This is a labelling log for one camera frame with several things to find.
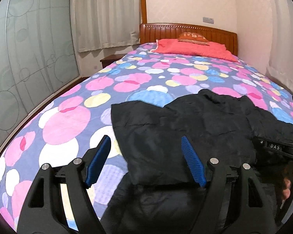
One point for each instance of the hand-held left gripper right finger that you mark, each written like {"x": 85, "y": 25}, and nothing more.
{"x": 193, "y": 162}

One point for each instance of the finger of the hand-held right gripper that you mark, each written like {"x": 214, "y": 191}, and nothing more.
{"x": 271, "y": 147}

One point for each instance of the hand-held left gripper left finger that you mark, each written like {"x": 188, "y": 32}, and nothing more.
{"x": 97, "y": 163}

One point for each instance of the black puffer jacket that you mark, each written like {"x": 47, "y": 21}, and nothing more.
{"x": 185, "y": 126}

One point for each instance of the person's right hand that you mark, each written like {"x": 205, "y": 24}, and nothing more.
{"x": 287, "y": 187}

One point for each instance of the polka dot bedspread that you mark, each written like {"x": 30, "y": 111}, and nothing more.
{"x": 70, "y": 124}

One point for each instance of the cream striped curtain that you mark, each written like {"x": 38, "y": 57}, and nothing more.
{"x": 285, "y": 41}

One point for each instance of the dark wooden nightstand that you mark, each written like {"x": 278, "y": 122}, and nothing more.
{"x": 111, "y": 59}

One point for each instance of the red pillow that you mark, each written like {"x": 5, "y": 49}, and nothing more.
{"x": 195, "y": 50}

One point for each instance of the frosted glass wardrobe door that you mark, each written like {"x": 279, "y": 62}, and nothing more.
{"x": 31, "y": 61}

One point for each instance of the small orange cushion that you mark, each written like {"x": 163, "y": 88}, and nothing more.
{"x": 193, "y": 37}

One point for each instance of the wooden headboard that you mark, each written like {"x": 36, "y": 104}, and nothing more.
{"x": 166, "y": 31}

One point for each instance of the cream window curtain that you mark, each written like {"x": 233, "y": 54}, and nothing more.
{"x": 105, "y": 14}

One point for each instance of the wall socket plate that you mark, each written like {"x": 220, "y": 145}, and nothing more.
{"x": 208, "y": 20}

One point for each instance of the wooden door post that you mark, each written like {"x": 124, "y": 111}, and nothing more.
{"x": 143, "y": 2}

